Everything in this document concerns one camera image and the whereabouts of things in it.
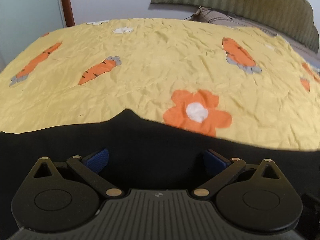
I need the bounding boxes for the black pants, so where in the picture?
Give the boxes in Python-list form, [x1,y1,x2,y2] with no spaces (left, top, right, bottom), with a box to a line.
[1,109,319,239]

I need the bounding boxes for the yellow carrot print bedspread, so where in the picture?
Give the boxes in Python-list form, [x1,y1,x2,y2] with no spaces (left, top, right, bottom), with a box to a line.
[1,19,319,151]

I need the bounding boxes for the striped grey pillow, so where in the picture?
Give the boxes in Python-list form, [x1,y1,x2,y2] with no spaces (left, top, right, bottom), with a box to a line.
[188,7,319,72]

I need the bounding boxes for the frosted glass wardrobe door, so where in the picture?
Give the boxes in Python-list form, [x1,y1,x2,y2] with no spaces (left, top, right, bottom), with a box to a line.
[1,0,66,69]

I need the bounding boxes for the brown wooden door frame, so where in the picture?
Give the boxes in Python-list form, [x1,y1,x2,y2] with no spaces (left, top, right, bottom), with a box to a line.
[61,0,75,27]

